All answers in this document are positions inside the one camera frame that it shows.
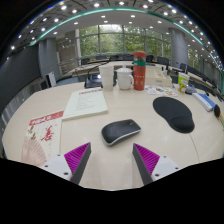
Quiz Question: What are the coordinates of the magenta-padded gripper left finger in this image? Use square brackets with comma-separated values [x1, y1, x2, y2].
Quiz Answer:
[40, 142, 92, 185]

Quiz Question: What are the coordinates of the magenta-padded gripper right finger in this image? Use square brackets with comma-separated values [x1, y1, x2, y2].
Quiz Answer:
[132, 143, 183, 186]

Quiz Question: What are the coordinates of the black computer mouse silver edge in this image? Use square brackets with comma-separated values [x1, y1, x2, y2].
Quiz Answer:
[101, 118, 142, 147]

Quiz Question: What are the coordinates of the black mouse pad wrist rest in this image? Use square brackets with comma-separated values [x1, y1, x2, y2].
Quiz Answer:
[152, 96, 196, 134]

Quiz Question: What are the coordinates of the red white printed sheet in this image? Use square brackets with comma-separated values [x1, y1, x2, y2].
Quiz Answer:
[20, 110, 65, 168]

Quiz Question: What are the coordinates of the white printed booklet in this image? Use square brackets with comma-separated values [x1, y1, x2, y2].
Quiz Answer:
[62, 87, 109, 121]

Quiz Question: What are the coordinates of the colourful sticker sheet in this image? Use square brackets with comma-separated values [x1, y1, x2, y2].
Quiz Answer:
[144, 84, 179, 98]

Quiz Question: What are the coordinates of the blue white book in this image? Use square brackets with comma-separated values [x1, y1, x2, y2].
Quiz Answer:
[191, 92, 217, 113]

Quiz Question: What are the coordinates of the black handheld microphone yellow band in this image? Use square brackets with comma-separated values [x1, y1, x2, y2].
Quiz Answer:
[213, 104, 224, 128]

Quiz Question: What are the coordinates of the black gooseneck desk microphone unit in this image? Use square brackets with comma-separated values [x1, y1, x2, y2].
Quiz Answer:
[184, 83, 198, 96]
[83, 64, 103, 89]

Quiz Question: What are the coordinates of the green white paper cup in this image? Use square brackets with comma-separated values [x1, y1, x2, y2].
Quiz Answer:
[177, 72, 191, 94]

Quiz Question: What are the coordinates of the white lidded mug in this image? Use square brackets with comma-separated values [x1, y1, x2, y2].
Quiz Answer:
[116, 65, 135, 91]

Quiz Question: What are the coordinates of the red bottle green band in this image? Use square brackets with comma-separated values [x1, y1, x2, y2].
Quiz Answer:
[132, 50, 147, 92]

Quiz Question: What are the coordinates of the stack of white paper cups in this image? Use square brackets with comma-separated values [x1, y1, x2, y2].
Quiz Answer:
[98, 63, 115, 92]

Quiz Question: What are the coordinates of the long beige conference table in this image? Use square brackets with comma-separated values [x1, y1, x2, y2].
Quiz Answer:
[69, 60, 174, 78]

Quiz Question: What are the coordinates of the group of dark office chairs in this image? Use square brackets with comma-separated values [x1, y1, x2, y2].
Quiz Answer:
[80, 53, 221, 88]

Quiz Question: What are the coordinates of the group of ceiling lights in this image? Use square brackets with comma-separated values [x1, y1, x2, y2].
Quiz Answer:
[9, 0, 221, 64]

